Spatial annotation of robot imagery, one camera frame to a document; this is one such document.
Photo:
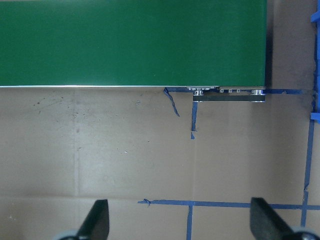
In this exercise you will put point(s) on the blue right plastic bin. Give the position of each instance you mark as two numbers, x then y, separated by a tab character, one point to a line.
315	18

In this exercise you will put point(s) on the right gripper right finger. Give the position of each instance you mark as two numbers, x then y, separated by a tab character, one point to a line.
265	223

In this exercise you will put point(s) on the green conveyor belt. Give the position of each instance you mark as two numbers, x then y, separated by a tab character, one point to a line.
195	44

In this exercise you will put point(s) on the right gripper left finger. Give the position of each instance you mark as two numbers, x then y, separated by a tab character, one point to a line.
96	225

